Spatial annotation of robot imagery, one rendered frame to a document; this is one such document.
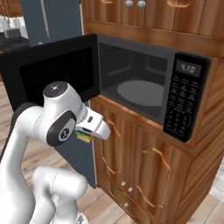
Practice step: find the silver cupboard knob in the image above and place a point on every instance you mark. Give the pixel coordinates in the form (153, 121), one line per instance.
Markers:
(141, 3)
(130, 189)
(123, 183)
(129, 3)

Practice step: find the black microwave door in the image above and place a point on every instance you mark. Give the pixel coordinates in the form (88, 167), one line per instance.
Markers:
(55, 70)

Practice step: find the wooden drawer front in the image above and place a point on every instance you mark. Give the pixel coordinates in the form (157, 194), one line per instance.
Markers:
(137, 210)

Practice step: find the wooden cupboard door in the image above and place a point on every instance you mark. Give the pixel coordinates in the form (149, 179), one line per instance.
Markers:
(151, 175)
(113, 151)
(102, 11)
(169, 16)
(214, 17)

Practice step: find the wooden cabinet frame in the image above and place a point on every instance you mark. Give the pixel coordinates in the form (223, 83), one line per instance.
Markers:
(204, 163)

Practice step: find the wooden cupboards run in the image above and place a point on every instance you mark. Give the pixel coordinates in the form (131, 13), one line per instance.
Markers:
(10, 7)

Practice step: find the grey microwave turntable plate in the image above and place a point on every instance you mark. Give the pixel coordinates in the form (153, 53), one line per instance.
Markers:
(141, 93)

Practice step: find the black microwave oven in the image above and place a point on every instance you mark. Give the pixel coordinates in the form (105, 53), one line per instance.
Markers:
(183, 96)

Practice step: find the dark kitchen counter unit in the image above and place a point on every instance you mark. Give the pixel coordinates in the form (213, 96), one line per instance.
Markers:
(13, 40)

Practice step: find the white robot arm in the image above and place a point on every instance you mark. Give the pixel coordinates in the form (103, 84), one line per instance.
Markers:
(20, 151)

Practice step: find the yellow and green sponge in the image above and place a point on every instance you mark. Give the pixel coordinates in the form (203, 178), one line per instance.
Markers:
(84, 137)

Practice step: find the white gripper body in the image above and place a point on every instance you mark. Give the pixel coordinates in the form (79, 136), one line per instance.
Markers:
(102, 131)

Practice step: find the blue-grey fridge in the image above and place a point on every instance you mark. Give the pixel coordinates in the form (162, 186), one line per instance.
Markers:
(64, 17)

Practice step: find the silver drawer knob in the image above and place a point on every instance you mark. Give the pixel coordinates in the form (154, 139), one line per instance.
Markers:
(126, 204)

